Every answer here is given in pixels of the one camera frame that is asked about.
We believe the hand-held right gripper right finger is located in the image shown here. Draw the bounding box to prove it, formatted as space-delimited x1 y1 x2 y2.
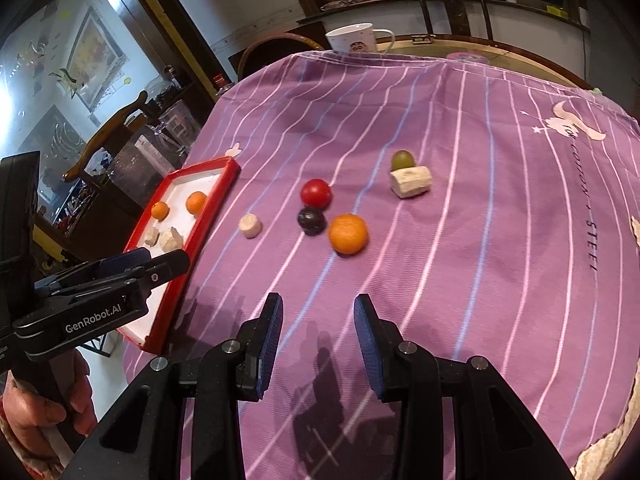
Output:
353 293 576 480

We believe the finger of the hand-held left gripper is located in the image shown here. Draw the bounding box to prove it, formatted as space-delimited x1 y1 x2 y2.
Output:
87 249 152 281
136 251 191 288

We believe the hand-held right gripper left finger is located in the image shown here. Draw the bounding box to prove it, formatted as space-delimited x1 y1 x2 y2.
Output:
62 292 284 480

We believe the red tray with white inside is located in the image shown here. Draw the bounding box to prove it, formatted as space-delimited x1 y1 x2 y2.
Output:
116 156 241 354

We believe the round beige piece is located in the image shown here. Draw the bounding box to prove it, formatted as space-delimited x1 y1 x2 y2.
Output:
238 213 264 239

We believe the large orange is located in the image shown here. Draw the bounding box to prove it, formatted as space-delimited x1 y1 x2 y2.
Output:
328 213 370 255

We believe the dark purple plum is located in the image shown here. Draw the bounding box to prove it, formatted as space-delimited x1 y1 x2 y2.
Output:
297 207 326 237

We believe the red tomato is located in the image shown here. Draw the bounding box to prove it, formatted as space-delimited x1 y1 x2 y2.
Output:
300 178 333 208

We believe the large beige block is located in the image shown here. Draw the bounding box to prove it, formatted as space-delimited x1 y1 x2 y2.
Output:
390 164 433 201

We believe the person's left hand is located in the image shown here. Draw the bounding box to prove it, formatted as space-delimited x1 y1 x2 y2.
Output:
0 349 99 473

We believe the beige rough chunk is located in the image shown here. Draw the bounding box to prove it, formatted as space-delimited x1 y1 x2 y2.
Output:
159 227 184 252

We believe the clear plastic container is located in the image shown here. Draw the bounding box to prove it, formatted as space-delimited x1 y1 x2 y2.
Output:
106 134 188 203

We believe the curved wooden armchair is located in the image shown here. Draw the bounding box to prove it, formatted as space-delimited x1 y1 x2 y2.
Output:
62 90 149 182

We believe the purple striped cloth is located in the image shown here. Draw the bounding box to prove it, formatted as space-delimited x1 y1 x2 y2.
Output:
121 50 640 480

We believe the clear glass pitcher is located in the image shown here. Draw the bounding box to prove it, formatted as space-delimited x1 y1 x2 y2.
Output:
152 99 197 157

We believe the round-back wooden chair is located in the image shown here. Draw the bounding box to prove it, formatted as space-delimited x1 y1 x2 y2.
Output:
237 32 328 82

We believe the beige fuzzy cloth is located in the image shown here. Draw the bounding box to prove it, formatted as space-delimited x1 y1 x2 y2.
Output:
574 407 640 480

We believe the white printed mug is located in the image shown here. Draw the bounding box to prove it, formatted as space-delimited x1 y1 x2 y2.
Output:
325 22 396 56

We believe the round wooden table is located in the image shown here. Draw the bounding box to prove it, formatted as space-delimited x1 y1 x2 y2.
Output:
372 35 598 92

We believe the dark wooden chair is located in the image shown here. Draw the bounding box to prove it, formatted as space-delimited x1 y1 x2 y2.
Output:
404 0 502 43

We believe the framed wall painting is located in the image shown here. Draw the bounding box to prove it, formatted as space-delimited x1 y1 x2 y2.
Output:
66 5 126 92

